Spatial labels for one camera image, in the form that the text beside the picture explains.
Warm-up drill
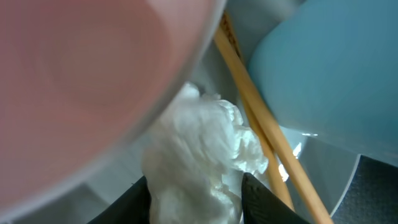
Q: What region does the white napkin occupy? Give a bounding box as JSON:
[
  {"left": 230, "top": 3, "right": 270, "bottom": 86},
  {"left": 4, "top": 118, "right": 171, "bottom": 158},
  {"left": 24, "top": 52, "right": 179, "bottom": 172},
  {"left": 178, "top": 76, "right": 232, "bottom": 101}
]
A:
[{"left": 142, "top": 82, "right": 269, "bottom": 224}]

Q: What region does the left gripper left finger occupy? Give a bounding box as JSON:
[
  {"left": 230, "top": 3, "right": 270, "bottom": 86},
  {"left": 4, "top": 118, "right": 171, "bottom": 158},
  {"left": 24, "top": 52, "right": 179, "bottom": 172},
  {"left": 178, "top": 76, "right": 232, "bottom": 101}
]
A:
[{"left": 88, "top": 176, "right": 152, "bottom": 224}]

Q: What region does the grey plate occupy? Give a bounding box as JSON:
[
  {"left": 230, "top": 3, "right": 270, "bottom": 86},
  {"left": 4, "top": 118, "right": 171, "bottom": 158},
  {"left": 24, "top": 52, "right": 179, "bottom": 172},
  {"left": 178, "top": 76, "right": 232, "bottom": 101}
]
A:
[{"left": 13, "top": 1, "right": 360, "bottom": 223}]

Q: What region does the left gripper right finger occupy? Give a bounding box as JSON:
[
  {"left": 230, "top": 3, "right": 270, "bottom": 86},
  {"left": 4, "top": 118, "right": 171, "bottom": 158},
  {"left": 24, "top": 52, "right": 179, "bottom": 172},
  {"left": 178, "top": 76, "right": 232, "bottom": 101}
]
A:
[{"left": 241, "top": 172, "right": 308, "bottom": 224}]

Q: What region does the pink cup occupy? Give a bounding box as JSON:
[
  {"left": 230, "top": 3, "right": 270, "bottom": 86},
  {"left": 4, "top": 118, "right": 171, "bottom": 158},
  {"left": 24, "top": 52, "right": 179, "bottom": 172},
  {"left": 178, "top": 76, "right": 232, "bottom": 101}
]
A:
[{"left": 1, "top": 0, "right": 226, "bottom": 222}]

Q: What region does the blue cup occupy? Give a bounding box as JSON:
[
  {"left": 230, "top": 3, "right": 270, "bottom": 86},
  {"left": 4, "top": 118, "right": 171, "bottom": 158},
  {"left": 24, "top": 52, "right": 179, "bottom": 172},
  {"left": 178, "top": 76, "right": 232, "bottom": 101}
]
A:
[{"left": 248, "top": 0, "right": 397, "bottom": 166}]

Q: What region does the round black tray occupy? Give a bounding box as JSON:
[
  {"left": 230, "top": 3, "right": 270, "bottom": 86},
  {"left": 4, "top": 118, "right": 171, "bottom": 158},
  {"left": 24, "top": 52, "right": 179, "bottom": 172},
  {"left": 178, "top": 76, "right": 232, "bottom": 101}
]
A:
[{"left": 332, "top": 156, "right": 397, "bottom": 224}]

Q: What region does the wooden chopstick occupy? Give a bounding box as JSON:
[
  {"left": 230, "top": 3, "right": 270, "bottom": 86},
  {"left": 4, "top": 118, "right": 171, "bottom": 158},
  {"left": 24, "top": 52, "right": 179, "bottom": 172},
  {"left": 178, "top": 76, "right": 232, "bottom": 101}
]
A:
[
  {"left": 220, "top": 11, "right": 295, "bottom": 211},
  {"left": 214, "top": 27, "right": 333, "bottom": 223}
]

